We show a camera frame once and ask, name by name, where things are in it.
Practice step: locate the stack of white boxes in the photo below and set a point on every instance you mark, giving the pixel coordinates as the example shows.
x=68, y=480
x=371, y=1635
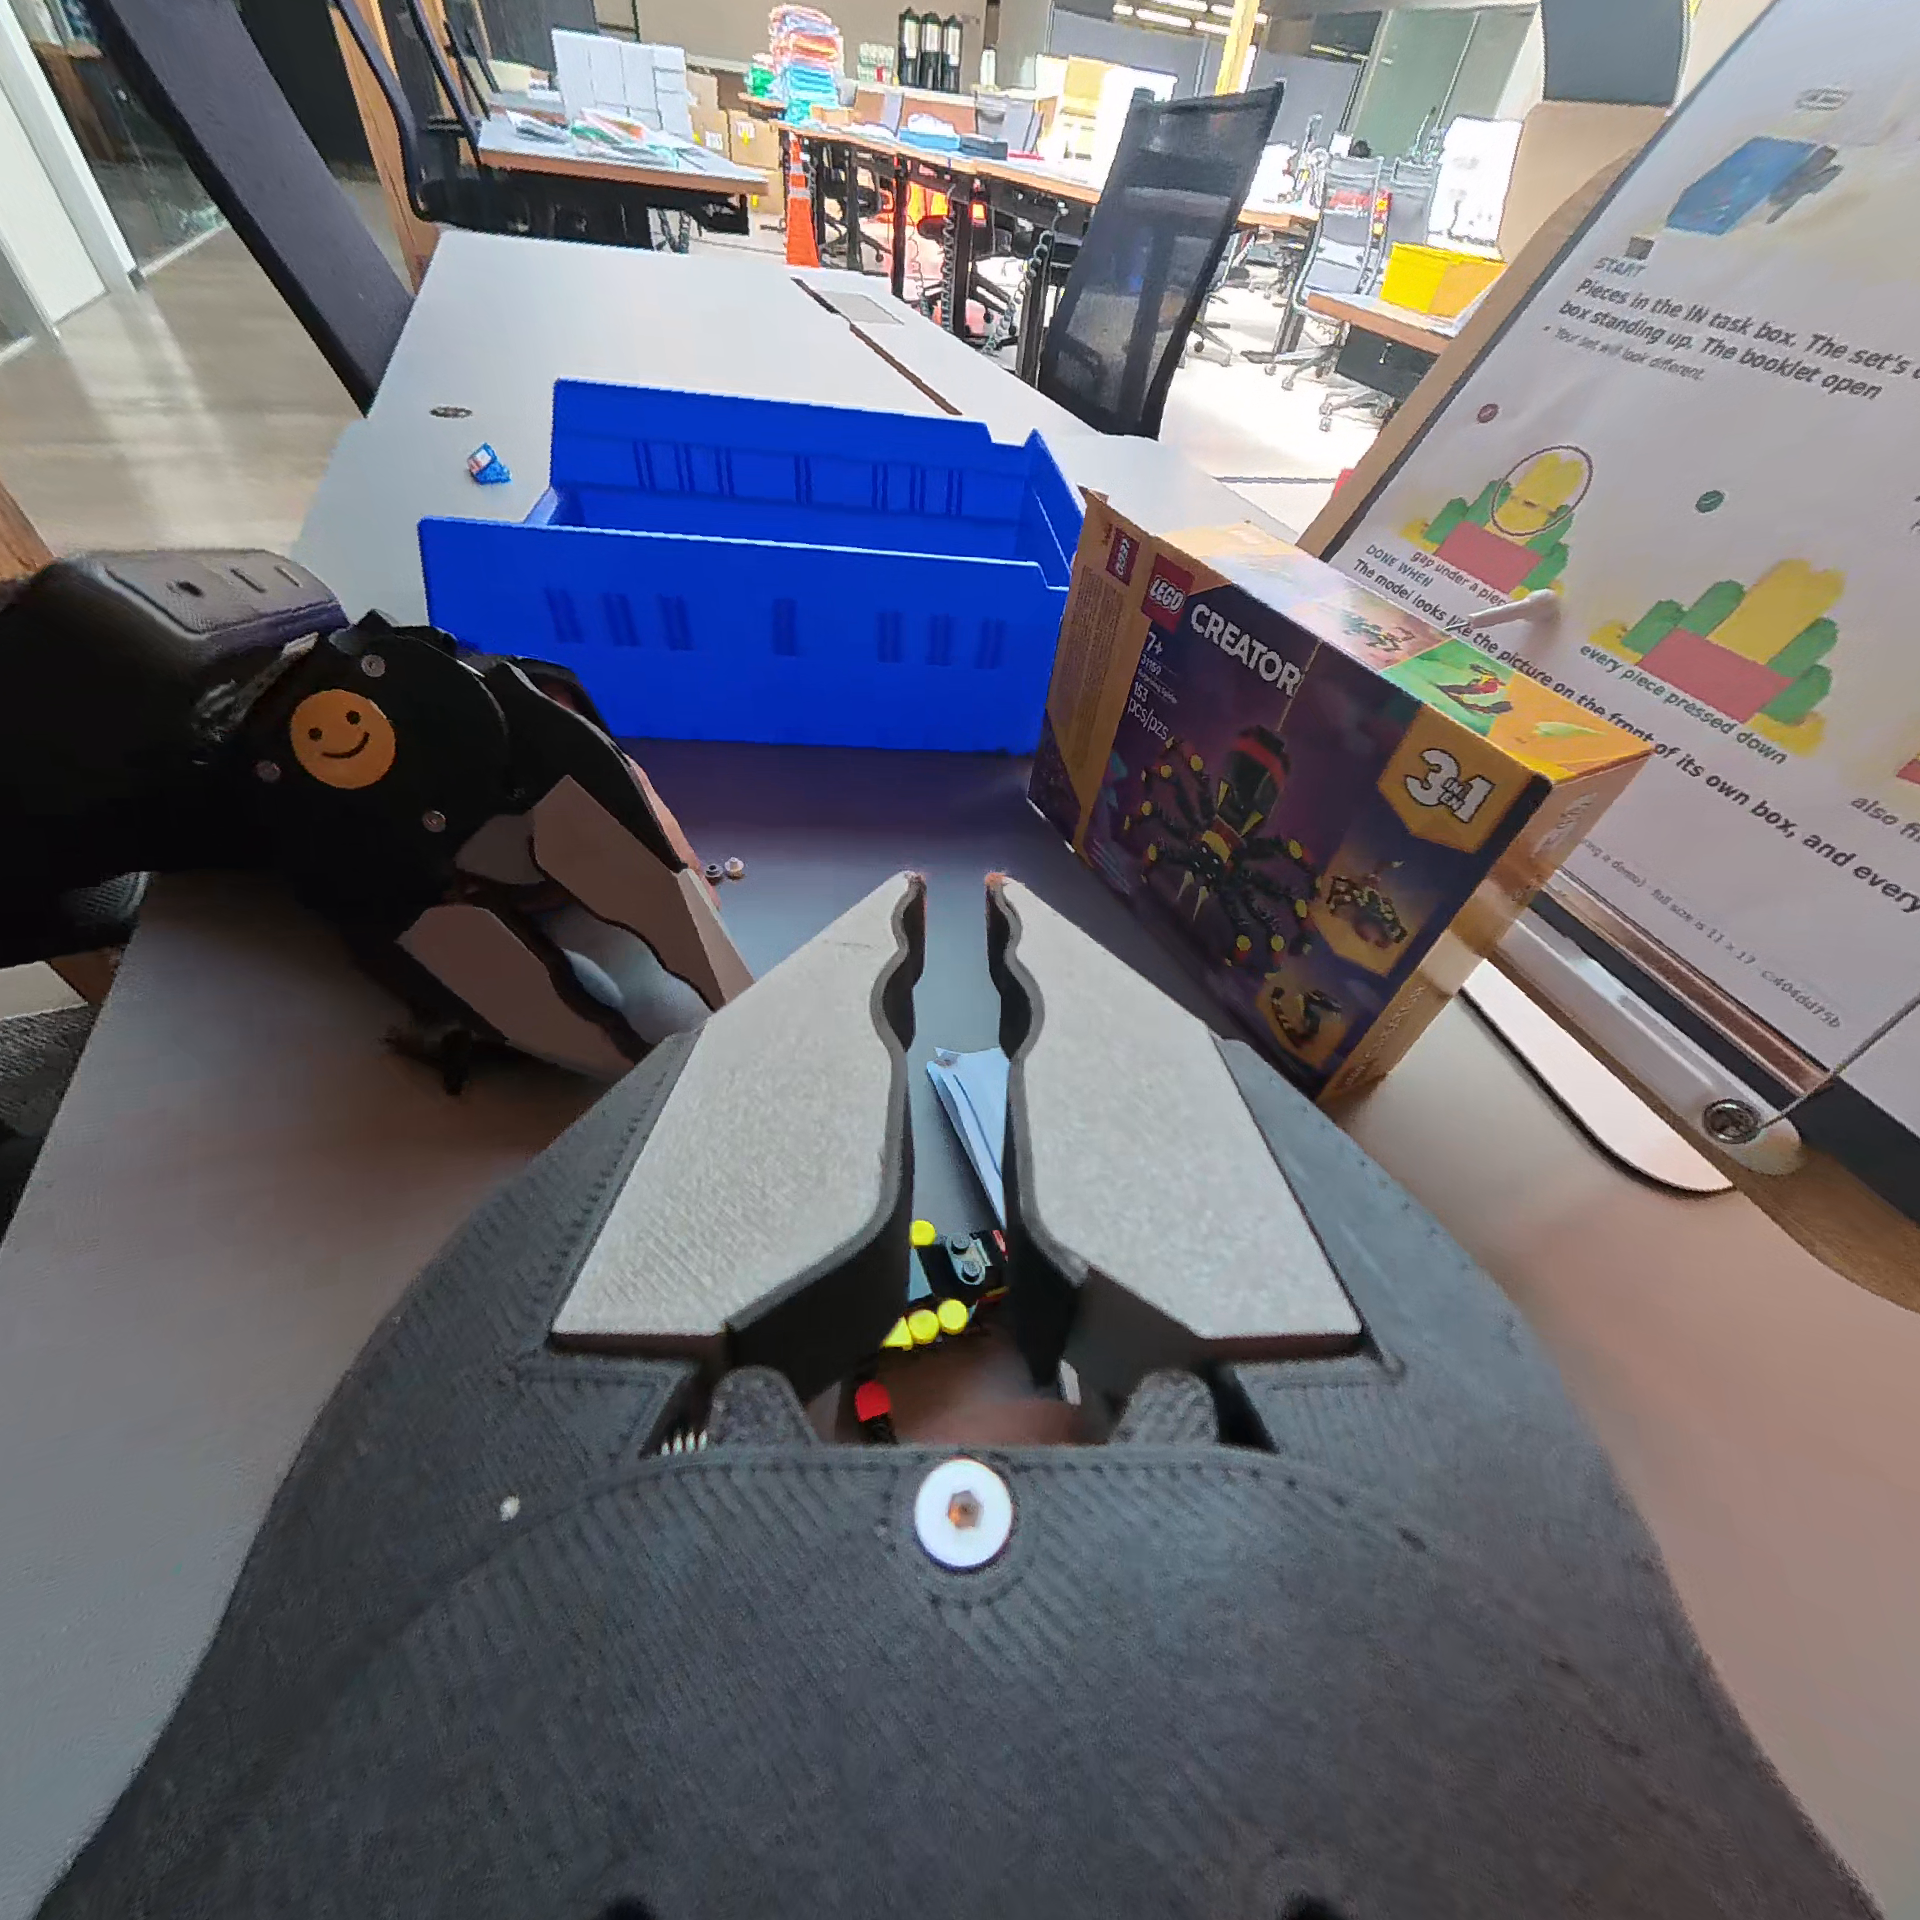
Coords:
x=615, y=71

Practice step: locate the long wooden work table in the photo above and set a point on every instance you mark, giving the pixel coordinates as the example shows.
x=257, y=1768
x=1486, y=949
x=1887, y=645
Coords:
x=991, y=171

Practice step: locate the dark chair back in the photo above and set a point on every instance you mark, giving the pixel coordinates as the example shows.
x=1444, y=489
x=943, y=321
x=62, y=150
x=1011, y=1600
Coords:
x=255, y=194

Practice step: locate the small blue lego piece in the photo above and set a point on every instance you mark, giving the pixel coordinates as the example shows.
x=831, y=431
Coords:
x=486, y=464

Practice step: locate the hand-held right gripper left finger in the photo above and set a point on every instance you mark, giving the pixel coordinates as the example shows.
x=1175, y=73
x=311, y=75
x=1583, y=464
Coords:
x=751, y=1155

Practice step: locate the wooden desk with supplies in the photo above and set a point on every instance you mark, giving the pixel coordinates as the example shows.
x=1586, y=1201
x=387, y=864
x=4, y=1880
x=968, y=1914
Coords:
x=628, y=159

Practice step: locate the printed instruction sheet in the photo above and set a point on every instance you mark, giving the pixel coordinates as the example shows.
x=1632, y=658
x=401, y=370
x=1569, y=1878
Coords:
x=1723, y=450

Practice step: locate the wooden display board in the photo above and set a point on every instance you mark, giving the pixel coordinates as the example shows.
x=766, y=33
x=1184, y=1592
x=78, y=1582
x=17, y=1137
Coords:
x=1576, y=194

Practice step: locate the blue plastic storage bin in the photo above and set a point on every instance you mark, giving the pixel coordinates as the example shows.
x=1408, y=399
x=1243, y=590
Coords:
x=751, y=645

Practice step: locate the black yellow red lego model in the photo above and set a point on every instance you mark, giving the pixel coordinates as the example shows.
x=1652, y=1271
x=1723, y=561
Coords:
x=948, y=1279

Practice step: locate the black mesh office chair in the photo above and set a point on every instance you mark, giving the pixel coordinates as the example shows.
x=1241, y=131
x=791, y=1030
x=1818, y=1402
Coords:
x=1155, y=255

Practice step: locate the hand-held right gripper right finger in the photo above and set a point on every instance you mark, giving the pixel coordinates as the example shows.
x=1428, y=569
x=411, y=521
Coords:
x=1170, y=1184

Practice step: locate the lego instruction booklet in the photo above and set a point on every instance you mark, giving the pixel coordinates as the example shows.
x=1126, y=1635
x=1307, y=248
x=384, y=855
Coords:
x=968, y=1118

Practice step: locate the lego set cardboard box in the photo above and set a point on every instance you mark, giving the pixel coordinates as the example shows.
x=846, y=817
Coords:
x=1276, y=779

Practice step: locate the orange traffic cone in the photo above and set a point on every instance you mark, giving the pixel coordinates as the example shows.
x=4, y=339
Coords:
x=802, y=210

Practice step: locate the stack of colourful packets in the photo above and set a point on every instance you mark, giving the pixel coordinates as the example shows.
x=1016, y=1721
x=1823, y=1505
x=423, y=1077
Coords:
x=818, y=59

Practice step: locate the yellow storage bin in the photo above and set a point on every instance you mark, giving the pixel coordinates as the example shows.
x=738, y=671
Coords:
x=1436, y=279

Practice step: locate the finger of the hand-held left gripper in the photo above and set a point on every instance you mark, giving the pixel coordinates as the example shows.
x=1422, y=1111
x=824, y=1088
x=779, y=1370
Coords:
x=510, y=983
x=615, y=855

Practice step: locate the black bottles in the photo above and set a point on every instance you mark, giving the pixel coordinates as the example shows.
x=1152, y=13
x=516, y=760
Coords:
x=930, y=54

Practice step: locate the white stand base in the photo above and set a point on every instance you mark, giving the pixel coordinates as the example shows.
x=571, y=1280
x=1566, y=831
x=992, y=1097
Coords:
x=1622, y=1080

